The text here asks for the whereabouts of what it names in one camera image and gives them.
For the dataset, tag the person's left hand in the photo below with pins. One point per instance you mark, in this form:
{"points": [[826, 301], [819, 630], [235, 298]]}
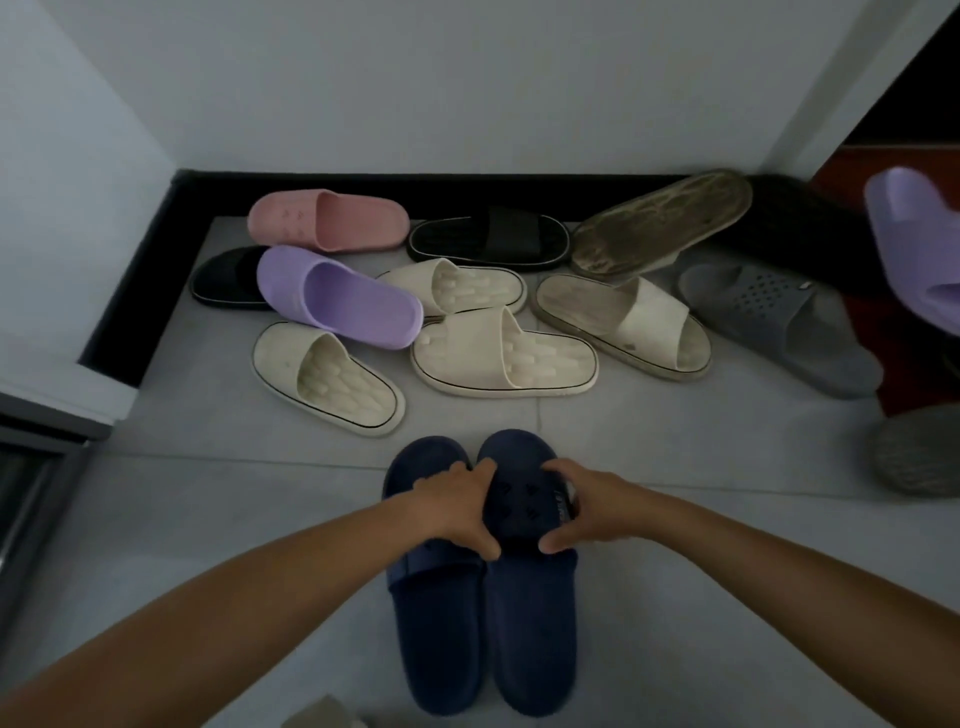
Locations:
{"points": [[450, 510]]}

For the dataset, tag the person's right hand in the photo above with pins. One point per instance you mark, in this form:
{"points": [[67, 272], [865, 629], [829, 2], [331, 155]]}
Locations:
{"points": [[600, 510]]}

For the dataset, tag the navy blue slipper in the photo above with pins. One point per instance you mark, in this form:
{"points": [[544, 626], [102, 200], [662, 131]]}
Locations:
{"points": [[532, 637], [439, 637]]}

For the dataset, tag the cream slipper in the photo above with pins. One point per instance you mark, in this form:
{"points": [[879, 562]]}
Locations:
{"points": [[292, 360], [652, 315], [420, 281], [660, 221], [480, 345]]}

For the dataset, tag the purple slipper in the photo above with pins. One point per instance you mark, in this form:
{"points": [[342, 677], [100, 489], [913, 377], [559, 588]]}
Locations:
{"points": [[915, 240], [352, 300]]}

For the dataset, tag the grey perforated slipper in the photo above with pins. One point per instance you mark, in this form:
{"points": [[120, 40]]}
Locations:
{"points": [[922, 450], [787, 322]]}

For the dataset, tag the black slipper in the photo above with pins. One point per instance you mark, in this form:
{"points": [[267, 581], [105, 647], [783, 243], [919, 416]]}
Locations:
{"points": [[225, 281], [510, 236], [810, 225]]}

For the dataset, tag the pink slipper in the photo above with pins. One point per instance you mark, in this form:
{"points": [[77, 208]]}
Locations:
{"points": [[352, 221]]}

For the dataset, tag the person's right forearm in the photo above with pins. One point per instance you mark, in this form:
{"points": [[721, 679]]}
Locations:
{"points": [[810, 600]]}

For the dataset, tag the person's left forearm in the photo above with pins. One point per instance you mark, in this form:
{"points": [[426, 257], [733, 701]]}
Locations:
{"points": [[225, 622]]}

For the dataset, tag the red door mat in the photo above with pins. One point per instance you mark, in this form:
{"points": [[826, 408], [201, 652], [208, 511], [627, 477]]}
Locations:
{"points": [[907, 360]]}

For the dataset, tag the black baseboard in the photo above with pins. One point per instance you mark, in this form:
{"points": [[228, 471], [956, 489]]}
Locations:
{"points": [[127, 300]]}

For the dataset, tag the metal sliding door frame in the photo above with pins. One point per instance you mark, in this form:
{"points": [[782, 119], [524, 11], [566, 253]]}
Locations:
{"points": [[30, 487]]}

